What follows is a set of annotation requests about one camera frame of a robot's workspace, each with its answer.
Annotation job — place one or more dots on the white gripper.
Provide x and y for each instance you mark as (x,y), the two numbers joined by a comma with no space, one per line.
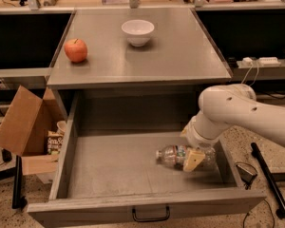
(197,139)

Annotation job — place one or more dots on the clear plastic water bottle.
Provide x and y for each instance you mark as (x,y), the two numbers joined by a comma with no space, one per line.
(174,155)

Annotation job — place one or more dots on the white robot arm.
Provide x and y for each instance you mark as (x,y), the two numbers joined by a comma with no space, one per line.
(223,106)

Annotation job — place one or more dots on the open grey top drawer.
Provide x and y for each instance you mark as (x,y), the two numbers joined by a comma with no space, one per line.
(108,165)

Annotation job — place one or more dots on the small black floor device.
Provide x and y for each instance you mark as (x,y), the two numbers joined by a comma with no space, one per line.
(246,173)

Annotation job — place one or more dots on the black floor stand bar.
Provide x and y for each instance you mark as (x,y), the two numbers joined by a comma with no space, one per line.
(273,179)

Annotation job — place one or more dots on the white power strip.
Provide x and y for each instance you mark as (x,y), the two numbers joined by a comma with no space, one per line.
(260,62)

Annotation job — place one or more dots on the white paper cup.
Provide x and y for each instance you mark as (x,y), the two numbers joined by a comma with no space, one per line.
(61,127)

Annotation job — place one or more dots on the white ceramic bowl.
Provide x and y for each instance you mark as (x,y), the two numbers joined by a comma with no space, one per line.
(137,32)

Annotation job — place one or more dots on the snack bag in box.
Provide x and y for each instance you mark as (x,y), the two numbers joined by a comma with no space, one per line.
(54,142)

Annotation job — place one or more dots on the red apple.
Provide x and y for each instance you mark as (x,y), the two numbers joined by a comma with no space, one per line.
(75,50)

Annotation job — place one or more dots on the brown cardboard box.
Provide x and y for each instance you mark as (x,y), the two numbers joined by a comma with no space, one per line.
(24,130)

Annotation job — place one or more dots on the black stand leg left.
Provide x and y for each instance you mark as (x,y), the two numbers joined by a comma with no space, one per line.
(18,200)

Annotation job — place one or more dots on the black drawer handle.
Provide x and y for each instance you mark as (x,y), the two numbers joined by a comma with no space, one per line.
(151,214)

